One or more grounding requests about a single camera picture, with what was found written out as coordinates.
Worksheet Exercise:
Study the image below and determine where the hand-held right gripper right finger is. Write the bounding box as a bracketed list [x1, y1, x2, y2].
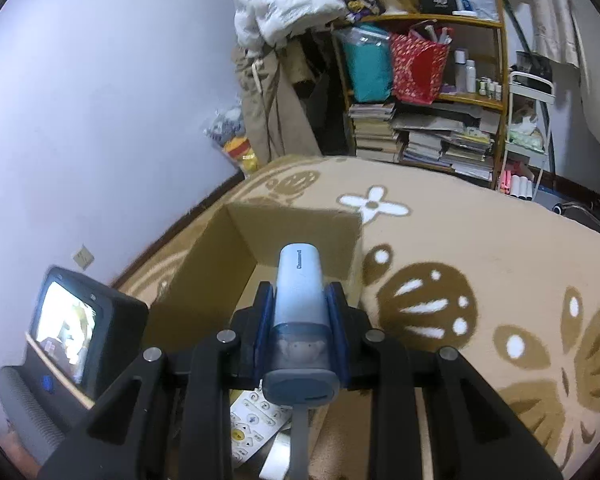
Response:
[325, 281, 563, 480]

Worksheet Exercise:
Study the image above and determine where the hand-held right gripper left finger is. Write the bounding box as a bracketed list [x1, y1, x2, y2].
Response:
[37, 281, 276, 480]

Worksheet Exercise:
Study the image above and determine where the light blue lint remover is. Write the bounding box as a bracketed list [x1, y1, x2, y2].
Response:
[261, 242, 341, 480]

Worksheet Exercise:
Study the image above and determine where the white remote with coloured buttons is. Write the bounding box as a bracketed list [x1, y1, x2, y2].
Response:
[229, 387, 293, 468]

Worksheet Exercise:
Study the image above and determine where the brown cardboard box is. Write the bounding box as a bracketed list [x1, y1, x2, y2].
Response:
[142, 202, 365, 480]

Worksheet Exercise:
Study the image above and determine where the white charger block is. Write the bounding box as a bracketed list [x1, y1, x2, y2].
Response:
[259, 430, 293, 480]

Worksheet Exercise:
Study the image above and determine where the beige patterned blanket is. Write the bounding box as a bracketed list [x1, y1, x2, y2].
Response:
[115, 155, 600, 480]

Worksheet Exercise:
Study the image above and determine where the bag of plush toys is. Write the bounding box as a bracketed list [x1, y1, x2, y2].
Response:
[203, 107, 261, 176]

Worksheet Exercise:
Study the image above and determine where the stack of books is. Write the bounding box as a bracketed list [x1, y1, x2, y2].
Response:
[349, 102, 496, 181]

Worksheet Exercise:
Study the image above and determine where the beige coat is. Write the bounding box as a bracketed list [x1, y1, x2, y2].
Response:
[232, 45, 326, 166]

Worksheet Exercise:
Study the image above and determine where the row of pink and white bottles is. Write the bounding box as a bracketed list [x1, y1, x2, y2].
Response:
[500, 162, 536, 201]

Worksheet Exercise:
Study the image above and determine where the teal bag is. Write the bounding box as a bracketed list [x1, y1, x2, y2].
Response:
[340, 24, 396, 103]

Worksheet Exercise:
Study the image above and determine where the red gift bag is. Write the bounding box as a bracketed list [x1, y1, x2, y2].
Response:
[390, 20, 453, 106]

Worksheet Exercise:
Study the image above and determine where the black chair base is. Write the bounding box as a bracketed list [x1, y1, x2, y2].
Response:
[552, 197, 600, 241]

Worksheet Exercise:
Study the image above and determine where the row of small cosmetic bottles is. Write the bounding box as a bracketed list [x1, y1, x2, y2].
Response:
[452, 47, 503, 101]

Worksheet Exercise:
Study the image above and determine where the white trolley cart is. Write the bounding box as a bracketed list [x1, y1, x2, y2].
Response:
[502, 50, 556, 201]

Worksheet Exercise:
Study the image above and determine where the wooden shelf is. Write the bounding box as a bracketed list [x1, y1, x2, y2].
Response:
[330, 0, 511, 191]

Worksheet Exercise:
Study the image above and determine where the white wall socket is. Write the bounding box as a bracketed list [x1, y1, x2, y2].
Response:
[72, 245, 96, 271]

